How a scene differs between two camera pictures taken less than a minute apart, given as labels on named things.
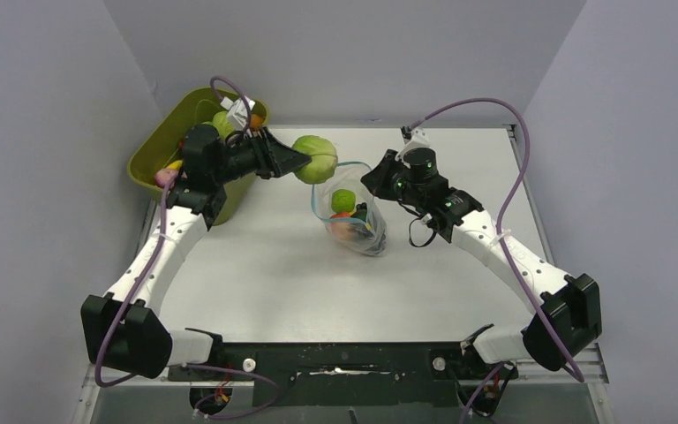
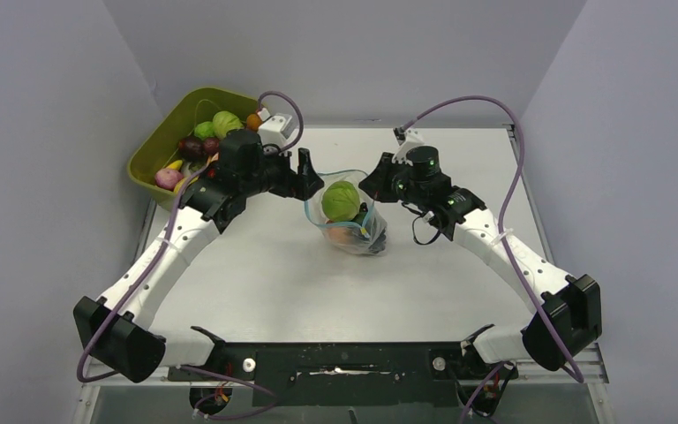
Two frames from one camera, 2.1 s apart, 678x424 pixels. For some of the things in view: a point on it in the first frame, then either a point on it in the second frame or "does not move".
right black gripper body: [410, 194] does not move
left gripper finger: [283, 158] → [306, 181]
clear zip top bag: [346, 207] does not move
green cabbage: [222, 124] does not move
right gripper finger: [388, 163] does not move
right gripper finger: [382, 181] does not move
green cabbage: [323, 159] → [341, 201]
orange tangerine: [256, 121] does not move
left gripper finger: [275, 170] → [299, 191]
